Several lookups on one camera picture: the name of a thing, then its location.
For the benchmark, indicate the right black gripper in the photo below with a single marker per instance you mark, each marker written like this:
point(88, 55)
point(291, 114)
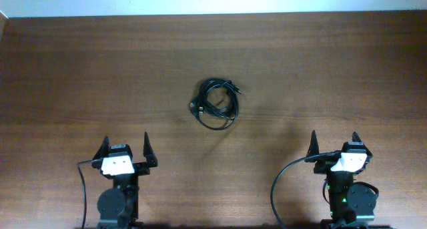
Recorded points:
point(321, 167)

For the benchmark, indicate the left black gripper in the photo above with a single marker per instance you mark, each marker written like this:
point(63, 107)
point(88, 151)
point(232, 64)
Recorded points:
point(142, 167)

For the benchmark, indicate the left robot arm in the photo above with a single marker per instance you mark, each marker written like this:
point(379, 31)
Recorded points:
point(118, 206)

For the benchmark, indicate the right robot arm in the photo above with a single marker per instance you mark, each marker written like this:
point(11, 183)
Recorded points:
point(351, 203)

